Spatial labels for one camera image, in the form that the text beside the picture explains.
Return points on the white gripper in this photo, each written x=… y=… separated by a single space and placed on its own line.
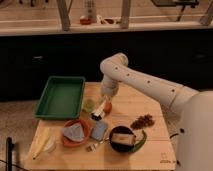
x=99 y=112

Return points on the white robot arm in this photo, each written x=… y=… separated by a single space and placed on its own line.
x=195 y=142

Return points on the blue sponge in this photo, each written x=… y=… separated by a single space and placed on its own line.
x=99 y=130

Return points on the grey cloth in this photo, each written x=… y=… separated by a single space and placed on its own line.
x=74 y=132

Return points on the small metal fork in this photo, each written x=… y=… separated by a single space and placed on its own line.
x=94 y=146

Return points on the orange bowl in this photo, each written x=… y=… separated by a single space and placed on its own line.
x=86 y=127

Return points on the wooden table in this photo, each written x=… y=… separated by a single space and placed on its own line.
x=156 y=154

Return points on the green plastic tray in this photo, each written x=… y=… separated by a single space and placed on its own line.
x=61 y=98

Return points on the green chili pepper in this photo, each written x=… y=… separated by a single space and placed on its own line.
x=141 y=142

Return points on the clear glass bowl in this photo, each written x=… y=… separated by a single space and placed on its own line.
x=50 y=145

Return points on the yellow corn cob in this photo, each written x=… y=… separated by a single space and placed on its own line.
x=42 y=140

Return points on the black post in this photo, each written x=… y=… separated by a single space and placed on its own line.
x=9 y=149

